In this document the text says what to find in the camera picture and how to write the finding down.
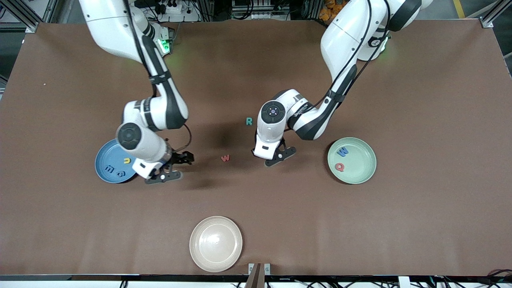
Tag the blue plate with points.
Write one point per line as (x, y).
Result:
(110, 154)

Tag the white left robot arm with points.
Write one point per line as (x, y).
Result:
(348, 36)

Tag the white table edge rail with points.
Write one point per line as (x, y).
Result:
(80, 284)

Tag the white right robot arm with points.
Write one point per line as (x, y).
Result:
(108, 24)

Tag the blue lowercase letter g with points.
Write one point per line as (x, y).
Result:
(119, 175)

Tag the blue capital letter M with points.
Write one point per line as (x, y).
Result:
(342, 152)

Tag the blue lowercase letter m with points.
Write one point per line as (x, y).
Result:
(108, 168)

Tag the red letter Q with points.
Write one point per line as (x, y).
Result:
(336, 167)

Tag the white power strip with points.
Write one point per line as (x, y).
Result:
(188, 16)

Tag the green plate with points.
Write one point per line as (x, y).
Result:
(360, 162)

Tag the aluminium frame strut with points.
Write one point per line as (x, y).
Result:
(487, 23)
(18, 14)

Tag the beige plate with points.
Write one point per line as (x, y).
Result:
(216, 244)

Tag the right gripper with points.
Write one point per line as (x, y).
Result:
(177, 158)

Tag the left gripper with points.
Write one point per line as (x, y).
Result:
(252, 150)

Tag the orange bags pile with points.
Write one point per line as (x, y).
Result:
(332, 8)

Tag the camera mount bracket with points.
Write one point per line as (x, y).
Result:
(256, 280)

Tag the grey metal equipment rack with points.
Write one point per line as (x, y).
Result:
(260, 10)

